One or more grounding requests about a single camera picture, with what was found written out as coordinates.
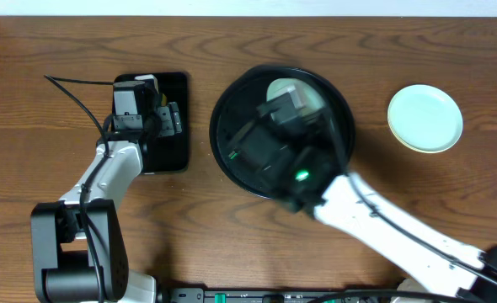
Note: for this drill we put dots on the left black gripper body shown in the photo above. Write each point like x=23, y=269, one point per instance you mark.
x=169, y=119

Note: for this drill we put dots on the light blue plate back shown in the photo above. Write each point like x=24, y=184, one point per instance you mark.
x=282, y=86

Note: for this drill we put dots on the light blue plate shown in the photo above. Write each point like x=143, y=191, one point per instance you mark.
x=282, y=86
x=425, y=116

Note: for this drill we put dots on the yellow plate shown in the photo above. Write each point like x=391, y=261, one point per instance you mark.
x=438, y=149

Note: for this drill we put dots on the green yellow sponge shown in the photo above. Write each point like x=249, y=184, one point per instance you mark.
x=164, y=100

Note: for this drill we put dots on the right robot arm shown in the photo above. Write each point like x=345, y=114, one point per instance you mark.
x=441, y=265

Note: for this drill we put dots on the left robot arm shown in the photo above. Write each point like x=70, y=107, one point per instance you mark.
x=79, y=254

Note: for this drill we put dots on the black rectangular tray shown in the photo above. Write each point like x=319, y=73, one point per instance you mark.
x=176, y=87

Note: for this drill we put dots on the round black tray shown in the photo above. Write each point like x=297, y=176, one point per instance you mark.
x=238, y=106

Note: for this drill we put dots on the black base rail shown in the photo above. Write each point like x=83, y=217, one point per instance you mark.
x=200, y=295

